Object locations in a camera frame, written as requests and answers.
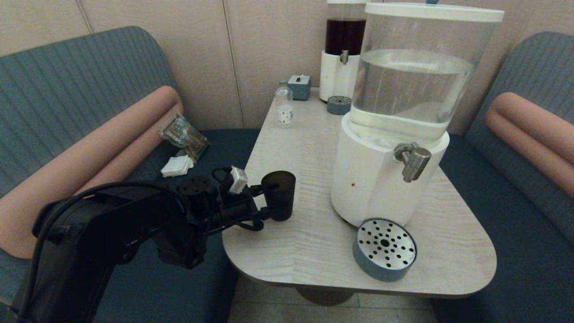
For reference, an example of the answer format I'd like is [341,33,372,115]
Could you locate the black plastic cup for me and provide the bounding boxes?
[261,170,296,222]

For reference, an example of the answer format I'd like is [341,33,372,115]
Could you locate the silver metal dispenser tap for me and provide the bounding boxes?
[394,143,432,183]

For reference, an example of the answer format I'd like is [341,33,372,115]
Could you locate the white paper napkins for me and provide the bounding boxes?
[161,154,195,178]

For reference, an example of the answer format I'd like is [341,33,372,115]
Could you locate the small clear plastic bottle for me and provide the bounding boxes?
[275,81,294,128]

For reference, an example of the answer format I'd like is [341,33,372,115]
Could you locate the green snack packet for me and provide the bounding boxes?
[159,113,210,162]

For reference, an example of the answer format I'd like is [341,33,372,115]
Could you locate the large clear water dispenser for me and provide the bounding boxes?
[330,0,505,228]

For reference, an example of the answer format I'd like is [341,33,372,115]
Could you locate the small blue box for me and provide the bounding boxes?
[287,74,311,101]

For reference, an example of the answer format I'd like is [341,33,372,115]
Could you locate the large blue perforated drip tray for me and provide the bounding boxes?
[352,218,417,282]

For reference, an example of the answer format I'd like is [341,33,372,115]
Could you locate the small blue drip tray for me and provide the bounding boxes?
[326,96,352,115]

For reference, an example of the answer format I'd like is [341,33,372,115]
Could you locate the small dark drink dispenser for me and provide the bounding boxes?
[319,0,372,103]

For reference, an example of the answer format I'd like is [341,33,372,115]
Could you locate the pink bolster beside snack packet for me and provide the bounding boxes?
[0,85,185,259]

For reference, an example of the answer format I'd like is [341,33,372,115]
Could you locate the teal bench with snack packet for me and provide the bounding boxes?
[0,26,261,323]

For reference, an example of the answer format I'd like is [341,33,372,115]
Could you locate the teal upholstered empty bench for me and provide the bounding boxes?
[430,31,574,323]

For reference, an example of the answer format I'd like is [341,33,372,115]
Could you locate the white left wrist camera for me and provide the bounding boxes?
[229,166,248,194]

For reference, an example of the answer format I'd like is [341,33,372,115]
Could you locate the black left camera cable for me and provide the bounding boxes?
[212,167,234,185]

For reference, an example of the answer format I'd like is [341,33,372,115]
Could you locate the dark table pedestal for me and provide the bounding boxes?
[294,285,358,307]

